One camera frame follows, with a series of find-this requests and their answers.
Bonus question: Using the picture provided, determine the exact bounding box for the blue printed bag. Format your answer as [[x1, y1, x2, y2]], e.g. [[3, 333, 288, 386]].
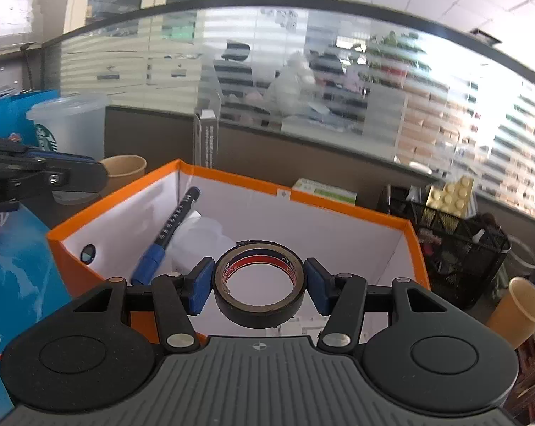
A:
[[0, 90, 74, 423]]

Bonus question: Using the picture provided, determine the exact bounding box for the green and white carton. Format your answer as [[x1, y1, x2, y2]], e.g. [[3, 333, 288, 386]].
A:
[[291, 177, 358, 207]]

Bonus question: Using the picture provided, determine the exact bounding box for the small clear plastic cup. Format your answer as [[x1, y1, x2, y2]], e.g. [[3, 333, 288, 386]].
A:
[[509, 239, 535, 272]]

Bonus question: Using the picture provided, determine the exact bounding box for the yellow blister pack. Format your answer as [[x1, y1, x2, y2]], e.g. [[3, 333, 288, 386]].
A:
[[426, 176, 478, 219]]

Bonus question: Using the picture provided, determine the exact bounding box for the striped glass desk partition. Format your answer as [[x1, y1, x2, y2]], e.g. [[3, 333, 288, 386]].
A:
[[59, 0, 535, 225]]

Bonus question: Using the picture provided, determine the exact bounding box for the black tape roll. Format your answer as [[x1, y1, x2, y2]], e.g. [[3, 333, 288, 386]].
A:
[[212, 240, 309, 330]]

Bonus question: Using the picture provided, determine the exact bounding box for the brown paper cup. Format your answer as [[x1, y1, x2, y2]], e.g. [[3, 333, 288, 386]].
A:
[[100, 155, 148, 197], [485, 276, 535, 349]]

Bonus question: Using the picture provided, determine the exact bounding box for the clear heart-shaped plastic container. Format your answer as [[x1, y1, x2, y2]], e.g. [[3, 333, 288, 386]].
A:
[[169, 211, 233, 276]]

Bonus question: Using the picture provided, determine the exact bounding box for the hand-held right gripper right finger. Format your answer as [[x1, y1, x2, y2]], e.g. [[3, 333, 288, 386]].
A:
[[303, 257, 454, 350]]

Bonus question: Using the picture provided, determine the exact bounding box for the small grey open carton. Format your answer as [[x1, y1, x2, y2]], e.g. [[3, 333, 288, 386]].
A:
[[192, 109, 220, 170]]

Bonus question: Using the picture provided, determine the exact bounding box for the blue and black marker pen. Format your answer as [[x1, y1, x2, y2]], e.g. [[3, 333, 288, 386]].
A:
[[130, 186, 202, 286]]

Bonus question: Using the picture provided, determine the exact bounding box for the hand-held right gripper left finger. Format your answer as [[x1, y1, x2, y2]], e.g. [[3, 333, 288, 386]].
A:
[[75, 257, 216, 350]]

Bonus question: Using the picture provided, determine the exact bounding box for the orange cardboard box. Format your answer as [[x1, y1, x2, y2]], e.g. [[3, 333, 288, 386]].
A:
[[46, 159, 432, 348]]

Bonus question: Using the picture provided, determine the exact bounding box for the black mesh desk organizer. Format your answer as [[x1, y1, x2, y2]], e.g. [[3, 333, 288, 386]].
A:
[[377, 185, 513, 311]]

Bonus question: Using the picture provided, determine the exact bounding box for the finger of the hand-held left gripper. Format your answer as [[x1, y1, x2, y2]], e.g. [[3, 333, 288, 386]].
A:
[[0, 135, 96, 163], [1, 160, 109, 201]]

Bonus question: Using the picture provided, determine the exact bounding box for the clear plastic cup green logo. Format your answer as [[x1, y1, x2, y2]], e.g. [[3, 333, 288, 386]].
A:
[[26, 94, 109, 206]]

